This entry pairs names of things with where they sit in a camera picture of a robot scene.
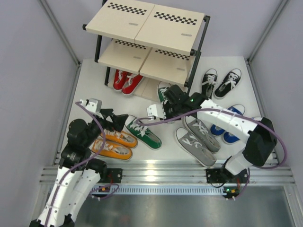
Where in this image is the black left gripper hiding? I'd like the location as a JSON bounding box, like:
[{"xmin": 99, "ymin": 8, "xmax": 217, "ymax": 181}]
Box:
[{"xmin": 83, "ymin": 108, "xmax": 128, "ymax": 148}]

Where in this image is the green sneaker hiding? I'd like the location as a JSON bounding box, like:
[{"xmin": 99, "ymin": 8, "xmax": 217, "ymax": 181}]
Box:
[
  {"xmin": 125, "ymin": 115, "xmax": 162, "ymax": 150},
  {"xmin": 157, "ymin": 82, "xmax": 171, "ymax": 104}
]

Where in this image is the red sneaker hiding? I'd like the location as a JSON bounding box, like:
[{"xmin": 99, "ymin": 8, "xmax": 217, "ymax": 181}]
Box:
[
  {"xmin": 122, "ymin": 73, "xmax": 143, "ymax": 96},
  {"xmin": 113, "ymin": 70, "xmax": 128, "ymax": 92}
]

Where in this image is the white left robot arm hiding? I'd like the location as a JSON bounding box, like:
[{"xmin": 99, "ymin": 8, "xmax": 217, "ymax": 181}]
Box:
[{"xmin": 30, "ymin": 109, "xmax": 128, "ymax": 227}]

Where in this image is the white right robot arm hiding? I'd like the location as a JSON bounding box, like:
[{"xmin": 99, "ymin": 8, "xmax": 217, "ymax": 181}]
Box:
[{"xmin": 163, "ymin": 85, "xmax": 277, "ymax": 183}]

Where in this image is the beige three-tier shoe shelf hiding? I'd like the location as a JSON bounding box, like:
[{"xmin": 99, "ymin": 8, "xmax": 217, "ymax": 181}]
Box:
[{"xmin": 82, "ymin": 0, "xmax": 210, "ymax": 101}]

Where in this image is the orange sneaker upper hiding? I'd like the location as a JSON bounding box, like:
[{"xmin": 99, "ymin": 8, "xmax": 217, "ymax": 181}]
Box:
[{"xmin": 104, "ymin": 130, "xmax": 138, "ymax": 148}]

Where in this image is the orange sneaker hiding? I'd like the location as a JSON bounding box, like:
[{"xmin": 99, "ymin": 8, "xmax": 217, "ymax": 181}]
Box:
[
  {"xmin": 89, "ymin": 139, "xmax": 133, "ymax": 160},
  {"xmin": 104, "ymin": 130, "xmax": 138, "ymax": 148}
]

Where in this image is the orange sneaker lower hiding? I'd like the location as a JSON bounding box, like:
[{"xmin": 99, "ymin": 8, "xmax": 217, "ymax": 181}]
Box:
[{"xmin": 89, "ymin": 139, "xmax": 133, "ymax": 160}]

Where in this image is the grey sneaker upper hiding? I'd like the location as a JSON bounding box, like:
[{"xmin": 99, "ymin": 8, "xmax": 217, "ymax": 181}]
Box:
[{"xmin": 182, "ymin": 116, "xmax": 221, "ymax": 153}]

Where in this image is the grey sneaker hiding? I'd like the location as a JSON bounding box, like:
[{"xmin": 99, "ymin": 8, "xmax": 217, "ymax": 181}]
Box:
[
  {"xmin": 182, "ymin": 116, "xmax": 221, "ymax": 153},
  {"xmin": 175, "ymin": 127, "xmax": 216, "ymax": 167}
]

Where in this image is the black sneaker left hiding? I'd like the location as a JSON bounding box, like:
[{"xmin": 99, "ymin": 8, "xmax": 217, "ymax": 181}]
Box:
[{"xmin": 201, "ymin": 69, "xmax": 218, "ymax": 99}]

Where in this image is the black sneaker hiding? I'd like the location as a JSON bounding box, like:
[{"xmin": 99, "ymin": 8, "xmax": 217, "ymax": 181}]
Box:
[
  {"xmin": 214, "ymin": 68, "xmax": 242, "ymax": 99},
  {"xmin": 201, "ymin": 69, "xmax": 218, "ymax": 99}
]

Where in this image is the grey sneaker lower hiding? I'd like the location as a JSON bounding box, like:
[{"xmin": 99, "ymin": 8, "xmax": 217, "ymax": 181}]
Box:
[{"xmin": 175, "ymin": 127, "xmax": 216, "ymax": 167}]

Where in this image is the blue sneaker left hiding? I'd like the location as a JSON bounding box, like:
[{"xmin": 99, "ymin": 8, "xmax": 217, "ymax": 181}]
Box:
[{"xmin": 210, "ymin": 104, "xmax": 245, "ymax": 140}]

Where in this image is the blue sneaker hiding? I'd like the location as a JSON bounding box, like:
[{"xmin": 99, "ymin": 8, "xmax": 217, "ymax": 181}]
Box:
[
  {"xmin": 223, "ymin": 117, "xmax": 263, "ymax": 144},
  {"xmin": 210, "ymin": 104, "xmax": 245, "ymax": 140}
]

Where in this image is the black sneaker right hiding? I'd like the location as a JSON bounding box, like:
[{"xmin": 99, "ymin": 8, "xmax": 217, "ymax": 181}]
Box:
[{"xmin": 214, "ymin": 68, "xmax": 242, "ymax": 99}]

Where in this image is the blue sneaker right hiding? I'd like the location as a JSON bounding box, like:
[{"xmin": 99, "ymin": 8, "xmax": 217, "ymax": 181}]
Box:
[{"xmin": 223, "ymin": 117, "xmax": 263, "ymax": 144}]

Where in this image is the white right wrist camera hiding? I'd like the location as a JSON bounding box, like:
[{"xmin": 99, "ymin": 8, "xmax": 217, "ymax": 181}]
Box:
[{"xmin": 147, "ymin": 104, "xmax": 166, "ymax": 119}]

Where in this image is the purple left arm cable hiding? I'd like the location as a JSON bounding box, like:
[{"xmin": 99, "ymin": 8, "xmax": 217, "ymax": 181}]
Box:
[{"xmin": 42, "ymin": 101, "xmax": 120, "ymax": 227}]

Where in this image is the aluminium mounting rail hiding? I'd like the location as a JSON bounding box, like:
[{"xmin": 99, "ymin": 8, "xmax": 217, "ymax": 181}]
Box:
[{"xmin": 39, "ymin": 158, "xmax": 296, "ymax": 197}]

